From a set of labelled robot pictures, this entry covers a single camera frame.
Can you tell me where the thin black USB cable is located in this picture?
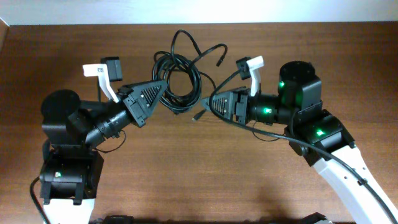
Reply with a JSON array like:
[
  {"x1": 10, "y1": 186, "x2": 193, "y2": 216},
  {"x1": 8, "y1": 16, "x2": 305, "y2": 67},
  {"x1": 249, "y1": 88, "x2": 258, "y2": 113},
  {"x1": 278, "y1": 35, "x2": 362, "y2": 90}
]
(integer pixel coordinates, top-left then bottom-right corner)
[{"x1": 154, "y1": 29, "x2": 228, "y2": 67}]

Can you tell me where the right camera black cable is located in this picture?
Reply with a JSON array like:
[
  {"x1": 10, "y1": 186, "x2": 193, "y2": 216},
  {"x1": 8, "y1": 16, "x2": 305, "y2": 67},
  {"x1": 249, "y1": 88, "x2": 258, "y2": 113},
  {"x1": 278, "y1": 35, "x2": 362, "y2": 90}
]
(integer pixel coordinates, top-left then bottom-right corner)
[{"x1": 208, "y1": 68, "x2": 398, "y2": 224}]

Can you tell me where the thick black cable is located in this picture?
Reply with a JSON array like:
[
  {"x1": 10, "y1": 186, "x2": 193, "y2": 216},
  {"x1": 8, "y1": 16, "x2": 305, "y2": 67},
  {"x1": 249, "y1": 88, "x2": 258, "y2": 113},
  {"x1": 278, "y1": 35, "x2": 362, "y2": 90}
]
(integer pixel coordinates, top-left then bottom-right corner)
[{"x1": 151, "y1": 50, "x2": 203, "y2": 115}]

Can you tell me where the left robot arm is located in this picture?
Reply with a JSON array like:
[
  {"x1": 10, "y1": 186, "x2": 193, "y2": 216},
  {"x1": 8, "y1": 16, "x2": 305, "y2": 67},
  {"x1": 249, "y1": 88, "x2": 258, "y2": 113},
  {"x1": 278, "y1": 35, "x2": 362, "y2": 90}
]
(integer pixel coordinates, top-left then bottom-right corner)
[{"x1": 31, "y1": 80, "x2": 167, "y2": 223}]

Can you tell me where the camera black cable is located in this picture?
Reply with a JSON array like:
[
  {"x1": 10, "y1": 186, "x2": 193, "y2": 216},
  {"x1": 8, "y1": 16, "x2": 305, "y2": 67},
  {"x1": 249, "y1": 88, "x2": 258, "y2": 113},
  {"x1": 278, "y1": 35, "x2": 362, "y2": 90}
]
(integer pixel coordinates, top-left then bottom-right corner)
[
  {"x1": 208, "y1": 68, "x2": 398, "y2": 224},
  {"x1": 29, "y1": 177, "x2": 50, "y2": 224}
]

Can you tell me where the left camera black cable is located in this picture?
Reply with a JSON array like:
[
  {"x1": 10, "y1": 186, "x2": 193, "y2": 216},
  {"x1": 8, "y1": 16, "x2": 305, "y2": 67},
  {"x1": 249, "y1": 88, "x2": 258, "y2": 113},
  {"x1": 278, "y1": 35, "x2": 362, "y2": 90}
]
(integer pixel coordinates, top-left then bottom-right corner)
[{"x1": 29, "y1": 177, "x2": 50, "y2": 224}]

